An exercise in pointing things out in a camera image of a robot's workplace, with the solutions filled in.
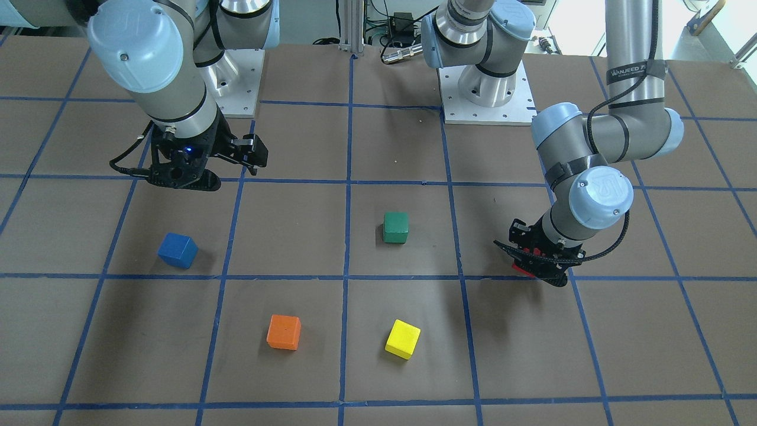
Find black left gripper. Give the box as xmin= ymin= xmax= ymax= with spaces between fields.
xmin=494 ymin=219 xmax=585 ymax=288

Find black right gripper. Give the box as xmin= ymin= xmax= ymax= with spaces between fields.
xmin=148 ymin=112 xmax=268 ymax=192

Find red wooden block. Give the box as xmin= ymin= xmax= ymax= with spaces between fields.
xmin=513 ymin=248 xmax=549 ymax=279

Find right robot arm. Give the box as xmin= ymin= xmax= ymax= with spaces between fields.
xmin=2 ymin=1 xmax=280 ymax=191

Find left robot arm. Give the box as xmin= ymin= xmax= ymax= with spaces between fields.
xmin=421 ymin=1 xmax=684 ymax=288

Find blue wooden block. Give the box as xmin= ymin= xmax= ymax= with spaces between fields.
xmin=157 ymin=233 xmax=199 ymax=269

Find green wooden block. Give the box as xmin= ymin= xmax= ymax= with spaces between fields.
xmin=382 ymin=211 xmax=409 ymax=244

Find yellow wooden block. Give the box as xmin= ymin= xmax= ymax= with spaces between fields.
xmin=384 ymin=319 xmax=421 ymax=360

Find orange wooden block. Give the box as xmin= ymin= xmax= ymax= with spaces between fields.
xmin=267 ymin=314 xmax=301 ymax=351

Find black power adapter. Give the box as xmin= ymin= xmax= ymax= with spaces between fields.
xmin=387 ymin=12 xmax=415 ymax=47

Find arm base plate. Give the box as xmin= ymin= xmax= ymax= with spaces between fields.
xmin=200 ymin=49 xmax=267 ymax=118
xmin=437 ymin=60 xmax=537 ymax=126

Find aluminium frame post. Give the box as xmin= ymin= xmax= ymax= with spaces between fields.
xmin=335 ymin=0 xmax=365 ymax=57

